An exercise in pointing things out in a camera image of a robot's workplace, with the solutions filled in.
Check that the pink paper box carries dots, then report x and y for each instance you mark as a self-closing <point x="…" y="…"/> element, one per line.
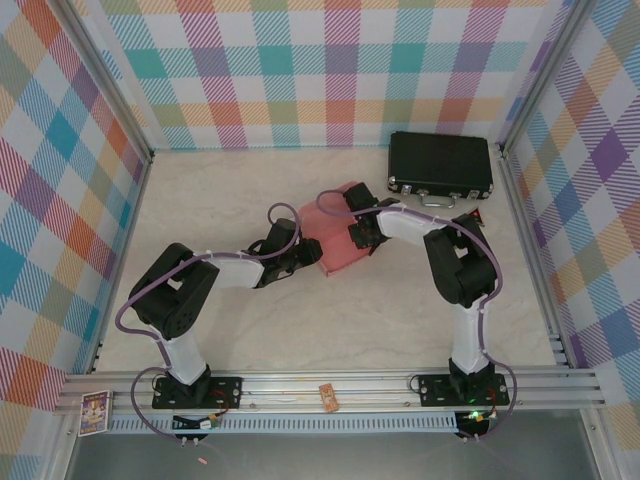
<point x="330" y="240"/>

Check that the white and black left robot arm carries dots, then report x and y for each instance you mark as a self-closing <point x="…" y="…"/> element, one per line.
<point x="175" y="290"/>

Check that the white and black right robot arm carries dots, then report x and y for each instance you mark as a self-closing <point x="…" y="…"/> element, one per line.
<point x="460" y="270"/>

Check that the black hard case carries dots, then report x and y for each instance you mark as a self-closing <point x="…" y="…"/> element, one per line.
<point x="440" y="160"/>

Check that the red and black triangle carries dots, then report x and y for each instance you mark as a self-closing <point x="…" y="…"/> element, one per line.
<point x="478" y="215"/>

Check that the small orange wooden tag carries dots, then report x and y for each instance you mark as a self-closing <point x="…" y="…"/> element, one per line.
<point x="328" y="397"/>

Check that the yellow plug connector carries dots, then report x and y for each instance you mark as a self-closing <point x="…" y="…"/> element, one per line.
<point x="211" y="423"/>

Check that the small purple card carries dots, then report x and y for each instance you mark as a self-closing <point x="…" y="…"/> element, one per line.
<point x="96" y="414"/>

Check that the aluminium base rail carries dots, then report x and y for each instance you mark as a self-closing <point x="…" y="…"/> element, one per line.
<point x="375" y="387"/>

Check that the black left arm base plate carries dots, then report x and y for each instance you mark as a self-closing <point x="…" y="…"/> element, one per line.
<point x="225" y="390"/>

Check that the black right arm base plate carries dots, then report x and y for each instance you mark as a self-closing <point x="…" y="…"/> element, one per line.
<point x="435" y="387"/>

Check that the aluminium side rail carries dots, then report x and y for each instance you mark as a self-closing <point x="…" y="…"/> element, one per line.
<point x="138" y="200"/>
<point x="547" y="300"/>

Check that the aluminium corner post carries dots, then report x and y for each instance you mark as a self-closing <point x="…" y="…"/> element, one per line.
<point x="540" y="75"/>
<point x="107" y="75"/>

